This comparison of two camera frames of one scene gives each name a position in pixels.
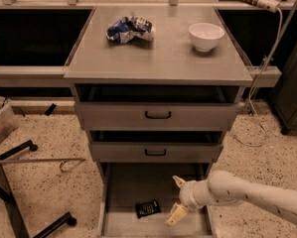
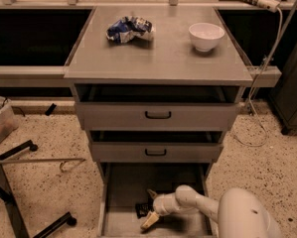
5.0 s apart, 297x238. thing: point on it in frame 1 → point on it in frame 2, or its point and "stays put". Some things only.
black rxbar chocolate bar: (146, 209) stays put
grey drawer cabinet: (154, 110) stays put
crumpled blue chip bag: (128, 29) stays put
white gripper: (186, 194) → (160, 204)
